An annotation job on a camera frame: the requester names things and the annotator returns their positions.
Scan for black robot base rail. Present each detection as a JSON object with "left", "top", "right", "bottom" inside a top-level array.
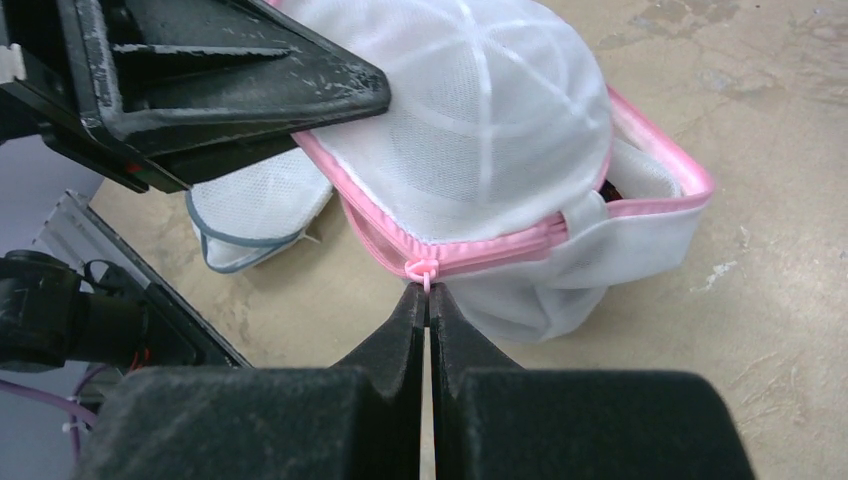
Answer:
[{"left": 34, "top": 191, "right": 251, "bottom": 374}]

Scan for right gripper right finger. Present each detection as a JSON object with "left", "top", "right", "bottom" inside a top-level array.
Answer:
[{"left": 429, "top": 284, "right": 754, "bottom": 479}]

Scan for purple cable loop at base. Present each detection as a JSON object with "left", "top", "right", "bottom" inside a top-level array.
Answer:
[{"left": 0, "top": 364, "right": 111, "bottom": 465}]

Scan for pink-trimmed white mesh laundry bag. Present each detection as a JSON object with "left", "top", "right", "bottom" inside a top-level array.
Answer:
[{"left": 279, "top": 1, "right": 714, "bottom": 342}]

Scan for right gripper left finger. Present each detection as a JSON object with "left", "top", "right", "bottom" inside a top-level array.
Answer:
[{"left": 73, "top": 283, "right": 426, "bottom": 479}]

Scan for blue-trimmed white mesh laundry bag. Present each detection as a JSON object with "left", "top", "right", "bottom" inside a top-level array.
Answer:
[{"left": 185, "top": 148, "right": 333, "bottom": 274}]

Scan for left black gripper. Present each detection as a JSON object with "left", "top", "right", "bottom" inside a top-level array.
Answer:
[{"left": 1, "top": 1, "right": 391, "bottom": 193}]

